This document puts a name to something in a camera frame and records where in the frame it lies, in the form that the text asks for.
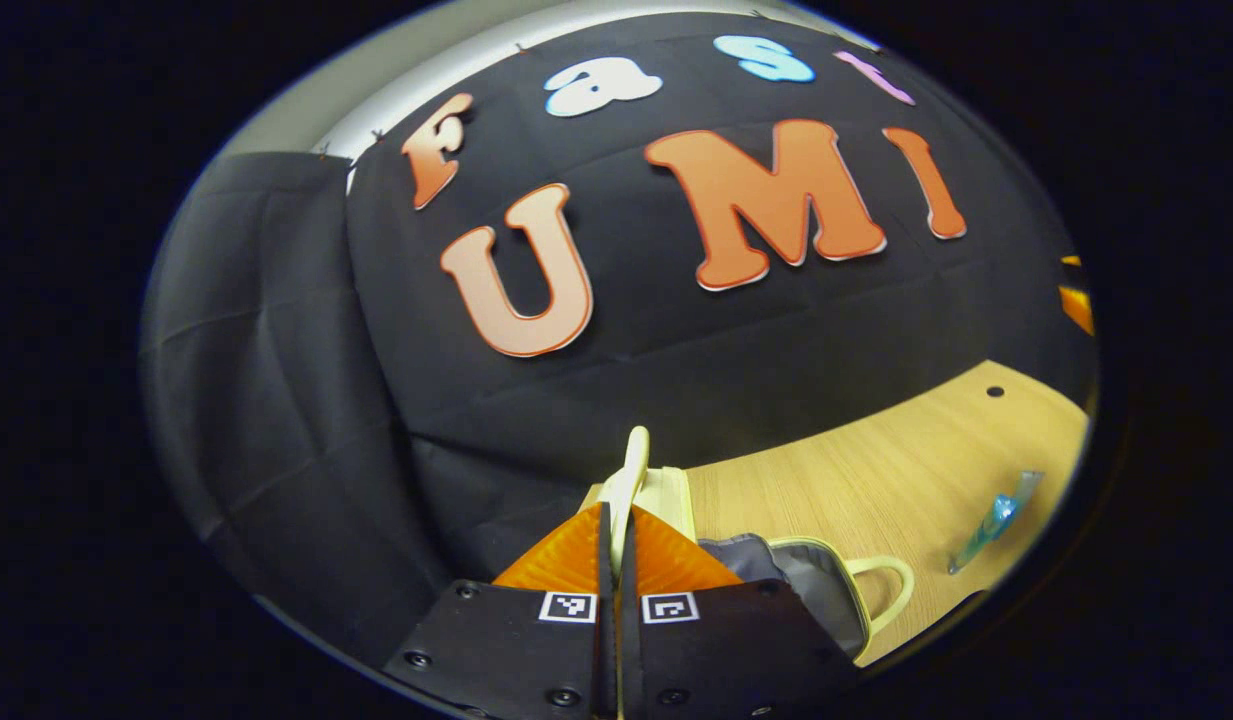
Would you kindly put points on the cream suitcase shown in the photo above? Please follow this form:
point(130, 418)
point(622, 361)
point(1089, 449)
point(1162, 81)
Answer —
point(666, 505)

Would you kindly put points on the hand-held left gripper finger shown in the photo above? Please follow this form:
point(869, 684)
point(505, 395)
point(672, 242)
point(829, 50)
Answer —
point(606, 570)
point(627, 580)

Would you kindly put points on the blue squeeze tube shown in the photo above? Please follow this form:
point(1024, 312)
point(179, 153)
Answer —
point(991, 520)

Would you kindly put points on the black backdrop cloth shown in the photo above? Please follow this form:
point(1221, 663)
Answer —
point(676, 350)

